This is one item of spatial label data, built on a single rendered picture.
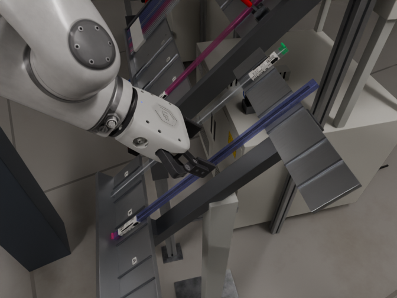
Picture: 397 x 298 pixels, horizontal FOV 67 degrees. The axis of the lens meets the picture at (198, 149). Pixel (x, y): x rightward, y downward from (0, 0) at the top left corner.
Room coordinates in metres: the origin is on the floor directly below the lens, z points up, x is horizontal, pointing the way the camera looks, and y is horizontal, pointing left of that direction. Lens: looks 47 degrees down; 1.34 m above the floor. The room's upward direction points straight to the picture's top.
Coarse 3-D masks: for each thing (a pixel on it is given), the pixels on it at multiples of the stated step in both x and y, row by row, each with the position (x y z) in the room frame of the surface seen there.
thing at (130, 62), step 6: (126, 30) 1.25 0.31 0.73; (126, 36) 1.19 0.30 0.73; (126, 42) 1.13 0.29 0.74; (126, 48) 1.09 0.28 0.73; (126, 54) 1.05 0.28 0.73; (132, 60) 1.02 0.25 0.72; (132, 66) 0.97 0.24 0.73; (132, 72) 0.93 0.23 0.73; (132, 78) 0.89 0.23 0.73; (132, 84) 0.85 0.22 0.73
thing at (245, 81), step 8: (280, 48) 0.49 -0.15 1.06; (280, 56) 0.49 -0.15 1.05; (240, 80) 0.48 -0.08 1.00; (248, 80) 0.47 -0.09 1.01; (232, 88) 0.48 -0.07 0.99; (240, 88) 0.47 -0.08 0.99; (224, 96) 0.47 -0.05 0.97; (232, 96) 0.47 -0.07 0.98; (216, 104) 0.47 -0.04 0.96; (224, 104) 0.47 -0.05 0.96; (208, 112) 0.46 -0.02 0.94; (200, 120) 0.45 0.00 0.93; (152, 160) 0.43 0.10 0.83; (144, 168) 0.43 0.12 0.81; (136, 176) 0.42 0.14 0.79; (120, 184) 0.42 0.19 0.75; (128, 184) 0.41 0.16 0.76; (112, 192) 0.41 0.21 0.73; (120, 192) 0.41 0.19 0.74
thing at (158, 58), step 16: (160, 32) 1.03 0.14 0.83; (144, 48) 1.03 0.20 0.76; (160, 48) 0.94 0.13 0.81; (176, 48) 0.87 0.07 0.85; (144, 64) 0.93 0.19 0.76; (160, 64) 0.87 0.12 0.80; (176, 64) 0.80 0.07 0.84; (144, 80) 0.86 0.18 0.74; (160, 80) 0.79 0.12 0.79; (176, 96) 0.68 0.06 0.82
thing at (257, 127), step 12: (312, 84) 0.39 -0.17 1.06; (300, 96) 0.38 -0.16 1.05; (276, 108) 0.38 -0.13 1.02; (288, 108) 0.37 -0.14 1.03; (264, 120) 0.37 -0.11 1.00; (252, 132) 0.36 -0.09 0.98; (228, 144) 0.36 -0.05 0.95; (240, 144) 0.36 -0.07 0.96; (216, 156) 0.35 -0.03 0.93; (192, 180) 0.34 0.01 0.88; (168, 192) 0.33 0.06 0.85; (156, 204) 0.32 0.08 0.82; (144, 216) 0.31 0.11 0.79
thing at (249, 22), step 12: (216, 0) 0.92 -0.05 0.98; (228, 0) 0.88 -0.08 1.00; (252, 0) 0.79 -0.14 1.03; (264, 0) 0.76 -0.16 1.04; (276, 0) 0.73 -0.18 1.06; (228, 12) 0.83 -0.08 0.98; (240, 12) 0.79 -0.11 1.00; (240, 24) 0.75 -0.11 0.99; (252, 24) 0.71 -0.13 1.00; (240, 36) 0.71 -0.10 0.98
